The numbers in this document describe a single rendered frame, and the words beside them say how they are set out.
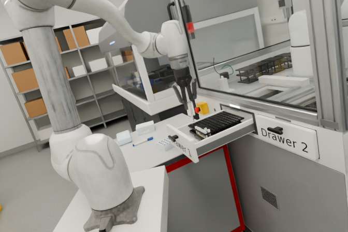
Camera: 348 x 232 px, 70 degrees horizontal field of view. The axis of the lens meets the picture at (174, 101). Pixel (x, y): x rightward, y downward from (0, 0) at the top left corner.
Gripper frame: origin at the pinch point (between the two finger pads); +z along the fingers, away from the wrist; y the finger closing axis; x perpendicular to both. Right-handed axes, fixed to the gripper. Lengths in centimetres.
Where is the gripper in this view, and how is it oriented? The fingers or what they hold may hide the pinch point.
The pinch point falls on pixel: (190, 108)
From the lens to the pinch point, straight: 120.1
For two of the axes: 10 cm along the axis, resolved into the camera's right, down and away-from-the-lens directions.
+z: 2.3, 9.4, 2.5
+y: 9.0, -3.0, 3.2
